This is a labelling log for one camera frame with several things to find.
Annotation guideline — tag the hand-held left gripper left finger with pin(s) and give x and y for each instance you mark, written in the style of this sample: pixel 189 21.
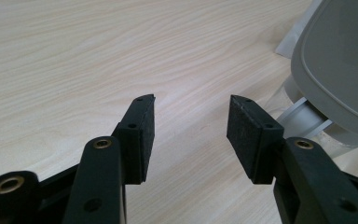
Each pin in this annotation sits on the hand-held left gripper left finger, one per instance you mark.
pixel 101 177

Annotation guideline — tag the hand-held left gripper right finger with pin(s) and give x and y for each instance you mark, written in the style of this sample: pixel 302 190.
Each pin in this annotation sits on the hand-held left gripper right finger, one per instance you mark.
pixel 310 186

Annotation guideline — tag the clear container with grey lid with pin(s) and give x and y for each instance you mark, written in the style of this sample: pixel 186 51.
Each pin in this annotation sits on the clear container with grey lid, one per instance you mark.
pixel 338 62

